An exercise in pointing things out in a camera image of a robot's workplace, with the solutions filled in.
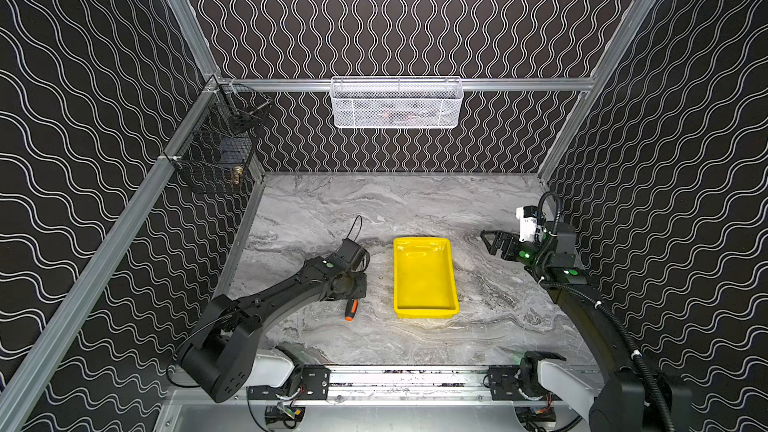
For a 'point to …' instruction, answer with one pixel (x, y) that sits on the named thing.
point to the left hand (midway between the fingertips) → (369, 292)
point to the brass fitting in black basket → (237, 172)
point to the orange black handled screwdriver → (351, 309)
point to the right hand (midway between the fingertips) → (497, 235)
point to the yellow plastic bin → (424, 278)
